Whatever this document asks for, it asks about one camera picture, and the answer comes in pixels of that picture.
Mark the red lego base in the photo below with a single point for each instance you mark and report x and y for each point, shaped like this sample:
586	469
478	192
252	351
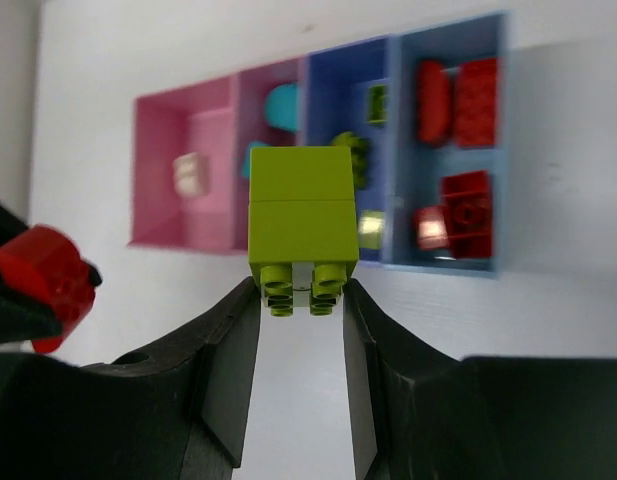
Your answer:
433	102

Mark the red curved lego brick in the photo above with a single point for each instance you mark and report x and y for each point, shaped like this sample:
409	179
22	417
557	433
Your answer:
43	264

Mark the lime green lego brick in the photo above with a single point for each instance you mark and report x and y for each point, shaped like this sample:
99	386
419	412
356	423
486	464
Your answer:
359	149

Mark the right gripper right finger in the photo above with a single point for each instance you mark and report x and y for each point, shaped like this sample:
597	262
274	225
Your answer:
417	413

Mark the large pink bin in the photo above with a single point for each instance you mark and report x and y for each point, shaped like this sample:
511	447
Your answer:
200	118

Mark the red curved lego top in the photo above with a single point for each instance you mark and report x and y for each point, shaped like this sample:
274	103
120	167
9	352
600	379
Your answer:
468	207

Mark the small pink bin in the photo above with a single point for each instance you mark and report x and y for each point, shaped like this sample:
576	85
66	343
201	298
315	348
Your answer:
252	87

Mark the green lego with stud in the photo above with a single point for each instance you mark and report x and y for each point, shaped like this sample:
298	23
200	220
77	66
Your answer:
371	227

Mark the light blue bin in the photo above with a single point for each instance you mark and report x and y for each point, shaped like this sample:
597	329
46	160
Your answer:
415	170

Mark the teal curved lego brick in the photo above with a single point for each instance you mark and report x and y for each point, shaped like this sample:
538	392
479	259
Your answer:
281	107

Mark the beige lego brick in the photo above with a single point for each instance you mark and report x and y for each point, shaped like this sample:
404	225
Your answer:
191	175

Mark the periwinkle blue bin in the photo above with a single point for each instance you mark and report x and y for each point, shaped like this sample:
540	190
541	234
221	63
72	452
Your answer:
338	89

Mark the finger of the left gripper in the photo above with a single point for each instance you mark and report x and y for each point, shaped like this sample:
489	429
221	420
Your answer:
22	318

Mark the teal lego base brick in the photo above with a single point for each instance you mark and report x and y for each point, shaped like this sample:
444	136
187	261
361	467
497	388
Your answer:
246	164

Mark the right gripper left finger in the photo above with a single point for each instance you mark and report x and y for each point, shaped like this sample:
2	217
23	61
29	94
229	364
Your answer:
176	408

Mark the small red lego brick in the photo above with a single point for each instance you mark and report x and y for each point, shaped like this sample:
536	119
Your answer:
430	227

